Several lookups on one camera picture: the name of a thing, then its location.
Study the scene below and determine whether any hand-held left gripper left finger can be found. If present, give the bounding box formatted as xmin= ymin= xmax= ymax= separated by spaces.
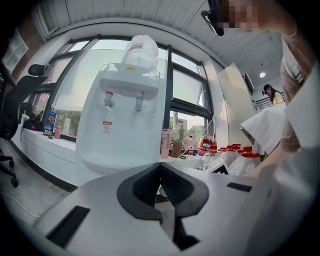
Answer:
xmin=33 ymin=162 xmax=182 ymax=256

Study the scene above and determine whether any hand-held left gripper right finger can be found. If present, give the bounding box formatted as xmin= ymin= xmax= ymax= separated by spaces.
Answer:
xmin=159 ymin=162 xmax=272 ymax=256

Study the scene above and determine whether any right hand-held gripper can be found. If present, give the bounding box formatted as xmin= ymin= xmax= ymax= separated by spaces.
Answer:
xmin=202 ymin=157 xmax=230 ymax=176

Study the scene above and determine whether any white water dispenser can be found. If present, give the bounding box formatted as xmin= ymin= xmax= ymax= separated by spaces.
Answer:
xmin=74 ymin=62 xmax=163 ymax=188

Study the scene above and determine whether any person's right forearm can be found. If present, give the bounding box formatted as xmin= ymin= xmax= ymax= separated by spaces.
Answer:
xmin=246 ymin=147 xmax=291 ymax=179

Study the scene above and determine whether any clear water jug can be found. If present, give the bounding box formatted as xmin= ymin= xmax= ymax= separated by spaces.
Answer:
xmin=121 ymin=34 xmax=160 ymax=70

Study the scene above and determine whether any pile of clear empty jugs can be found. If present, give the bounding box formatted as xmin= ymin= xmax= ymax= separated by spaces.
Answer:
xmin=199 ymin=143 xmax=263 ymax=177

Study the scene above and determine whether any small red-capped bottle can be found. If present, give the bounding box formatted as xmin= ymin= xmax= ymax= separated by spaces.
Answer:
xmin=186 ymin=135 xmax=196 ymax=157

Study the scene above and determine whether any white window pole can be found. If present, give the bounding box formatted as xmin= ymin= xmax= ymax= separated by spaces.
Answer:
xmin=174 ymin=113 xmax=216 ymax=164

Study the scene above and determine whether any pink tumbler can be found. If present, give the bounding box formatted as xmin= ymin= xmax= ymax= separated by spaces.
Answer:
xmin=160 ymin=128 xmax=174 ymax=160

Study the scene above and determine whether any white octagonal table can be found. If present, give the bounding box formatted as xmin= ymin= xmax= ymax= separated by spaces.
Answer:
xmin=240 ymin=103 xmax=287 ymax=156

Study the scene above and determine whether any black framed window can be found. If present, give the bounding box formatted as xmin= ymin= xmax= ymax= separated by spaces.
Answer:
xmin=24 ymin=34 xmax=216 ymax=152

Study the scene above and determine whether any white window ledge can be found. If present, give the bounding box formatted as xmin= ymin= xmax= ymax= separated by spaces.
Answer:
xmin=11 ymin=126 xmax=210 ymax=193

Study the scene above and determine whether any blue printed carton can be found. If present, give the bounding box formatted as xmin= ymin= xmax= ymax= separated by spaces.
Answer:
xmin=42 ymin=111 xmax=59 ymax=140

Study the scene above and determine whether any black bag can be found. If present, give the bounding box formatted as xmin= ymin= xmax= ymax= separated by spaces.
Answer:
xmin=21 ymin=102 xmax=45 ymax=133

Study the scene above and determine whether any black office chair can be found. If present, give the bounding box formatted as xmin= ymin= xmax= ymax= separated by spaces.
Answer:
xmin=0 ymin=63 xmax=51 ymax=189

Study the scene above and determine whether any person's head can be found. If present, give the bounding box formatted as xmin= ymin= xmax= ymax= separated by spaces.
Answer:
xmin=216 ymin=0 xmax=298 ymax=37

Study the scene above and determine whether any white floor cable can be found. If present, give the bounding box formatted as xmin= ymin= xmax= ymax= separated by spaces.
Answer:
xmin=0 ymin=191 xmax=41 ymax=219

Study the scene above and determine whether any black wall screen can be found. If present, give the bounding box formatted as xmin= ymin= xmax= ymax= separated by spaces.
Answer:
xmin=243 ymin=72 xmax=256 ymax=96

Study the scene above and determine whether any black head-mounted camera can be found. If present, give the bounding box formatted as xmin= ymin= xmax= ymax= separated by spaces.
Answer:
xmin=201 ymin=0 xmax=225 ymax=37

